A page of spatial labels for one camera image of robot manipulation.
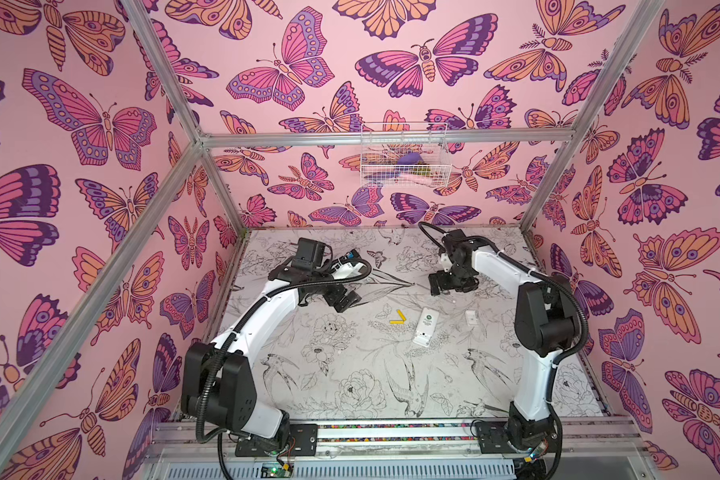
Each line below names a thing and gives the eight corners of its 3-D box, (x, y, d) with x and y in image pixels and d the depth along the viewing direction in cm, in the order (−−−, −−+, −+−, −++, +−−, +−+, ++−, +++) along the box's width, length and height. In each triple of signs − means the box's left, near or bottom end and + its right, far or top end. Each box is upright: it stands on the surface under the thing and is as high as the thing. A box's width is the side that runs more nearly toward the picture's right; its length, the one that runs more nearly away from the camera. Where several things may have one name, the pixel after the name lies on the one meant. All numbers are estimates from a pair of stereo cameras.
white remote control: (412, 342, 92) (412, 339, 91) (422, 308, 100) (423, 305, 98) (430, 348, 91) (431, 345, 89) (439, 314, 98) (440, 311, 97)
